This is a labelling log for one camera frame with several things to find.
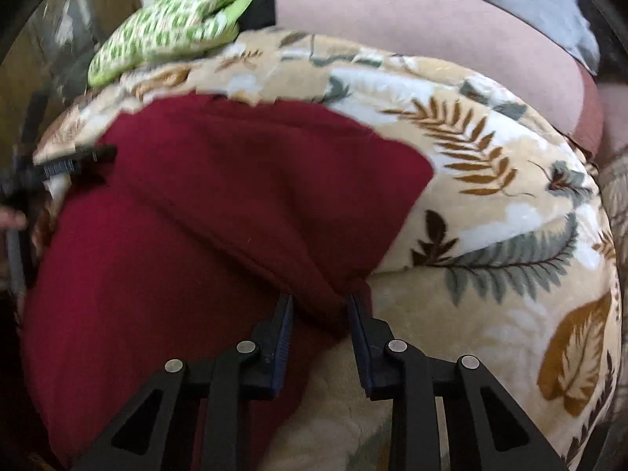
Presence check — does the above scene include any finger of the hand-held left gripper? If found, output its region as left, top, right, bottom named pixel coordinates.
left=33, top=144, right=119, bottom=180

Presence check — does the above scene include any beige leaf-print blanket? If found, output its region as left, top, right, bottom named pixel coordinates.
left=32, top=28, right=624, bottom=471

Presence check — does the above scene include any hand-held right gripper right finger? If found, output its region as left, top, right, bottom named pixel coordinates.
left=346, top=293, right=570, bottom=471

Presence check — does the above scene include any pink sofa backrest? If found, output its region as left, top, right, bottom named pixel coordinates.
left=274, top=0, right=604, bottom=158

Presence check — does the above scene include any dark red garment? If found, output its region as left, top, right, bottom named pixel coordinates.
left=20, top=93, right=435, bottom=470

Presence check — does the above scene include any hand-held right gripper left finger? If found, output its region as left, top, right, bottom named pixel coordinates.
left=71, top=293, right=295, bottom=471

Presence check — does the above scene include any green white patterned pillow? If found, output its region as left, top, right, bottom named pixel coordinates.
left=87, top=0, right=258, bottom=86

